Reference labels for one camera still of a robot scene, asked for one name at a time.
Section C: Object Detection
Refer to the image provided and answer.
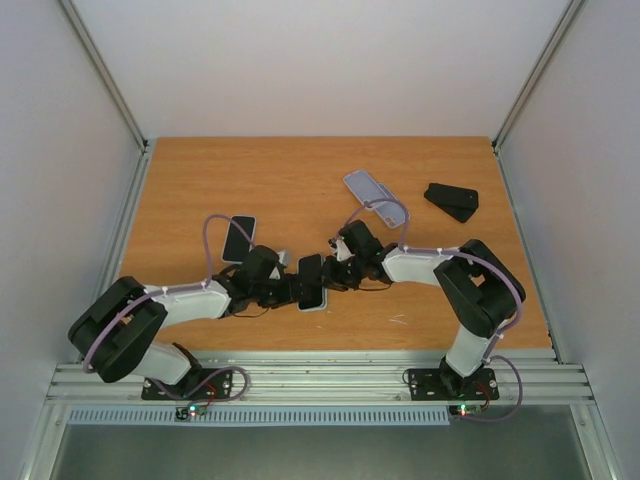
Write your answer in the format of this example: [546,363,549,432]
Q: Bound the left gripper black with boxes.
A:
[252,274,314,309]

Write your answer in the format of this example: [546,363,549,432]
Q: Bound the light blue phone case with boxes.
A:
[297,286,328,312]

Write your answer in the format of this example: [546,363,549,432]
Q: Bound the black phone white edge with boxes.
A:
[297,253,324,299]

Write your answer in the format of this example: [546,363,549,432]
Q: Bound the lavender phone case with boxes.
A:
[221,215,259,265]

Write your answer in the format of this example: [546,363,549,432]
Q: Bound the black phone green edge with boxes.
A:
[223,216,256,262]

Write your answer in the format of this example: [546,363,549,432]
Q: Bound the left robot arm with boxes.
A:
[67,245,310,398]

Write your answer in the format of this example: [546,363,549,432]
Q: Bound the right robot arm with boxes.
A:
[321,220,526,398]

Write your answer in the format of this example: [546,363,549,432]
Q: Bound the black phone case top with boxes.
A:
[424,183,479,210]

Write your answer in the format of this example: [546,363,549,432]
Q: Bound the left controller board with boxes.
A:
[174,405,208,422]

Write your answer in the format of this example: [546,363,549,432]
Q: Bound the controller board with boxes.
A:
[449,404,488,418]
[174,405,208,422]

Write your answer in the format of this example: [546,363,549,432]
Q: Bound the right controller board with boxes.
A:
[449,404,488,418]

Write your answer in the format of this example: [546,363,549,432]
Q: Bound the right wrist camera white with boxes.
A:
[328,237,353,262]

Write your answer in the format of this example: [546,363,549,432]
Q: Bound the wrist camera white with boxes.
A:
[328,237,353,262]
[269,250,291,280]

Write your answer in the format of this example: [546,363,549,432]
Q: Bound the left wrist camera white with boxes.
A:
[269,250,291,280]

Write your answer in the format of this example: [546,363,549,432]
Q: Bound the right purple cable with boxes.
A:
[344,198,526,426]

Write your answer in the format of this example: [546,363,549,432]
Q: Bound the purple cable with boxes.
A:
[82,214,261,376]
[344,198,526,426]

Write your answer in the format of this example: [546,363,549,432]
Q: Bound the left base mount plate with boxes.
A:
[141,368,234,401]

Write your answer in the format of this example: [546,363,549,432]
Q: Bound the base mount plate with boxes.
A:
[141,368,234,401]
[402,368,500,401]

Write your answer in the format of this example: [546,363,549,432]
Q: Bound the grey slotted cable duct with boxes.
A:
[66,406,450,428]

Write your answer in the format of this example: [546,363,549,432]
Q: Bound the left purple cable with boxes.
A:
[82,214,261,376]

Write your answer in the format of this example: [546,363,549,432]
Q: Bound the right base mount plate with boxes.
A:
[402,368,500,401]

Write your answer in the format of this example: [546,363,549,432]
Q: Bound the aluminium rail frame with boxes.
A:
[46,349,595,406]

